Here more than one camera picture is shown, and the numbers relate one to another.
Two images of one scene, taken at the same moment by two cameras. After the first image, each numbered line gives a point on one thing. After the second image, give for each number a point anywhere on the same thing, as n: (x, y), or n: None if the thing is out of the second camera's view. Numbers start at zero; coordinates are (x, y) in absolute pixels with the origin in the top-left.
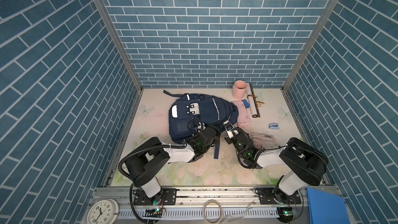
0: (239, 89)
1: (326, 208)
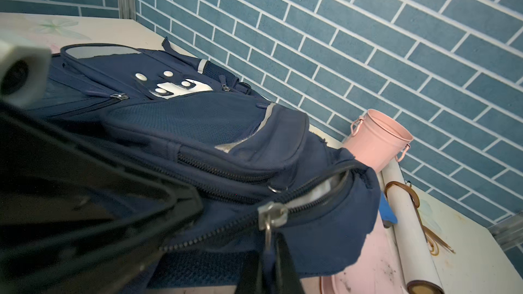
0: (378, 139)
1: None
